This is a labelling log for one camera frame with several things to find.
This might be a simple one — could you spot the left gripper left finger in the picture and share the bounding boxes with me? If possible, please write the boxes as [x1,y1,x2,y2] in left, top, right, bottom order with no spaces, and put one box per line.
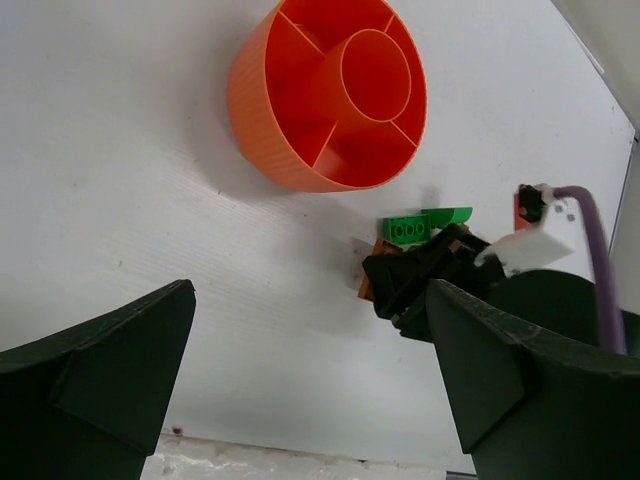
[1,280,196,480]

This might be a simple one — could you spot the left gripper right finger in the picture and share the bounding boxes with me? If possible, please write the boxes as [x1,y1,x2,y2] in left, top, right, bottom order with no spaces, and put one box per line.
[426,270,639,479]

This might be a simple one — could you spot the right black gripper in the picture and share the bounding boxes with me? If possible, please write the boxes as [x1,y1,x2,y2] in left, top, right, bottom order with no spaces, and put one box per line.
[373,224,505,340]

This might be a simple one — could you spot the brown lego brick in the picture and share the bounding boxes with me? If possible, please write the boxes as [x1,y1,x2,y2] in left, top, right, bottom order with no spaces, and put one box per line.
[358,238,403,302]

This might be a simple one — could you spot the green long lego brick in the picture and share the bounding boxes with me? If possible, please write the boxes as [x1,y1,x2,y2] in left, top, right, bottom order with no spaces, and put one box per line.
[382,214,432,246]

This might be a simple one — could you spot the orange round divided container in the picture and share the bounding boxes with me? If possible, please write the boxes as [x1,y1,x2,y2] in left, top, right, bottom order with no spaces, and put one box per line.
[227,1,428,192]

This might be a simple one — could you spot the green curved lego brick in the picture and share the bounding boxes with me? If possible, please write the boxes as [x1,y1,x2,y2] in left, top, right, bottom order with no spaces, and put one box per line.
[421,207,473,230]

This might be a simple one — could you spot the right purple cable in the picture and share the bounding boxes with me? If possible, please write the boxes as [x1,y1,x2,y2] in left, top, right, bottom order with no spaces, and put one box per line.
[552,185,629,356]

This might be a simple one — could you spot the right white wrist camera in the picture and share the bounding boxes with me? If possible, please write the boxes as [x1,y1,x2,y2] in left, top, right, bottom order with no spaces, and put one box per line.
[482,184,577,277]

